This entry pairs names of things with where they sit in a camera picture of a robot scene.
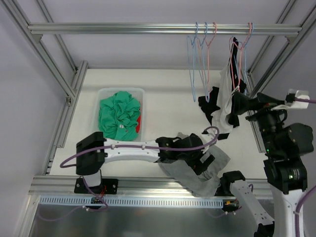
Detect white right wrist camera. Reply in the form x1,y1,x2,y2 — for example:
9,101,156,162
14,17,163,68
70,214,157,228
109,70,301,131
271,89,310,111

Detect green tank top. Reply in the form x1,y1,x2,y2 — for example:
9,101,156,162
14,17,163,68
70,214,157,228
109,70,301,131
98,91,139,141

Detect white garment on hanger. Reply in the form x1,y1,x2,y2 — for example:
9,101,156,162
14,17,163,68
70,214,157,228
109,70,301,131
211,65,239,140

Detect black garment on hanger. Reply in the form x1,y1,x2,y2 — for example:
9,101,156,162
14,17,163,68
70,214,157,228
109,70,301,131
198,37,246,129

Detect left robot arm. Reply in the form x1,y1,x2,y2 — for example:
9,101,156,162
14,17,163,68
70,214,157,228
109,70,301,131
76,131,217,193

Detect aluminium frame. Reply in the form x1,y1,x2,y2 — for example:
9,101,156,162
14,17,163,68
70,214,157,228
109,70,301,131
0,0,316,205

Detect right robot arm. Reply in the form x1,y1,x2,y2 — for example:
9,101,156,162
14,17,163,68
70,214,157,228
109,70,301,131
220,90,314,237

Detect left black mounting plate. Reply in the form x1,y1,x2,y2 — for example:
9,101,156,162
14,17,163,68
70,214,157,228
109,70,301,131
74,178,119,195

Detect white slotted cable duct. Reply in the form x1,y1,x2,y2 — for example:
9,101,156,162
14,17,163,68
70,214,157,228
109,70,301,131
39,196,224,209

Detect red tank top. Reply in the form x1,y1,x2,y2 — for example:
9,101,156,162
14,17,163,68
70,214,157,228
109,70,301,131
135,102,142,133

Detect black mounting plate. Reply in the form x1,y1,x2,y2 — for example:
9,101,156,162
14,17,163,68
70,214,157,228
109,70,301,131
74,178,119,195
215,182,224,197

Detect light blue wire hanger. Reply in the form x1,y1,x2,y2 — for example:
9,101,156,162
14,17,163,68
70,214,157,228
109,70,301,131
187,22,198,102

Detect pink wire hanger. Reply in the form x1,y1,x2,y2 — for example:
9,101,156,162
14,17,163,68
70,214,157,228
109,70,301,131
203,22,217,92
229,36,243,92

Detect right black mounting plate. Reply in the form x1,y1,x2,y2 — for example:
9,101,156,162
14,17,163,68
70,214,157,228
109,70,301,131
215,182,224,197

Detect grey garment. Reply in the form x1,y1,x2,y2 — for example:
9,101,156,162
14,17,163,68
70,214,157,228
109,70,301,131
158,145,230,198

